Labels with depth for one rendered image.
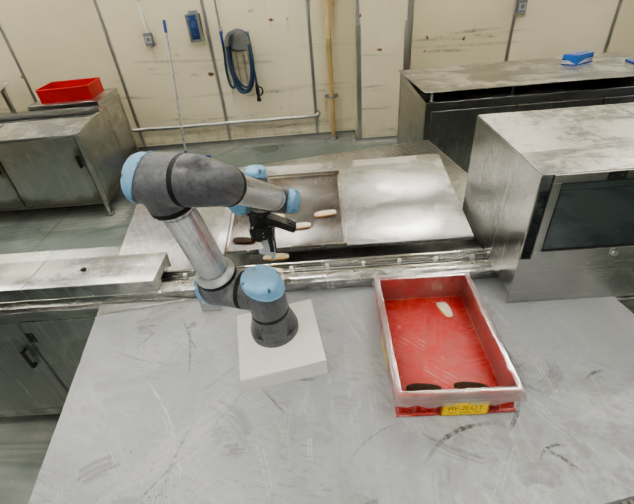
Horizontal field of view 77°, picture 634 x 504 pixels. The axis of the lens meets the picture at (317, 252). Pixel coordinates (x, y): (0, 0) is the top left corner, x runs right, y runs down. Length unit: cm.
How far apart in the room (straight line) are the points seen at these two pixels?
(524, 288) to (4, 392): 227
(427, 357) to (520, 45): 459
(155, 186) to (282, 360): 62
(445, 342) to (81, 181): 351
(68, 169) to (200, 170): 333
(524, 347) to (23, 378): 206
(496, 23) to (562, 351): 434
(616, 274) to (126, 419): 158
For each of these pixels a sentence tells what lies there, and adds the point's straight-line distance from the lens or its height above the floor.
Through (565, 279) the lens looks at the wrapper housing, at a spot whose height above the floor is 91.
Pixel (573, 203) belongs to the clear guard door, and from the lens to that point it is 137.
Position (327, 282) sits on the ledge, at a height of 85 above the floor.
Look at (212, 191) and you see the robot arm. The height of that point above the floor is 145.
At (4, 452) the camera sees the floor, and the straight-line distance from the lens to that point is 267.
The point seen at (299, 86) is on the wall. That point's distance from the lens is 506.
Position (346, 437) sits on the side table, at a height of 82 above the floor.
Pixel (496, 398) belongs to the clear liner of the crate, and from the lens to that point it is 116.
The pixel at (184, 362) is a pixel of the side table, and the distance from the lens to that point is 139.
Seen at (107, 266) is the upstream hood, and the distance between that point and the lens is 176.
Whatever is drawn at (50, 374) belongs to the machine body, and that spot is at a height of 42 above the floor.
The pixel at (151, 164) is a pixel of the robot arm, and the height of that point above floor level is 151.
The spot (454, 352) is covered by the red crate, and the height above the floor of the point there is 82.
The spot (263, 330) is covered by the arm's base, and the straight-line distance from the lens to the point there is 122.
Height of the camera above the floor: 183
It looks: 36 degrees down
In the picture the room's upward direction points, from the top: 5 degrees counter-clockwise
